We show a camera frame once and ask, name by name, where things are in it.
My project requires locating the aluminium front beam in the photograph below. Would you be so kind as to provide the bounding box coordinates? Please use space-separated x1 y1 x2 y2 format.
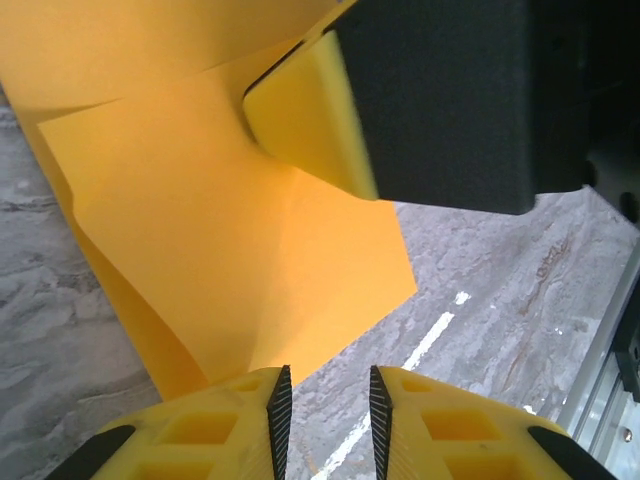
562 259 640 480

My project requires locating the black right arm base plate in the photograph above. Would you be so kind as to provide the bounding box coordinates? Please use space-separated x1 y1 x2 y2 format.
613 339 640 401

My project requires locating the orange paper sheet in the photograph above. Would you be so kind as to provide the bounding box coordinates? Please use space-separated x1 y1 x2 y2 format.
0 0 419 404

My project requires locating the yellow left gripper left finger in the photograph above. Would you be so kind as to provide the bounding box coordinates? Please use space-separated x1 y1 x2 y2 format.
47 366 294 480

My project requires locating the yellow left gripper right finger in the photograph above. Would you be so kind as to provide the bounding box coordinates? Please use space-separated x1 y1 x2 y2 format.
368 365 619 480

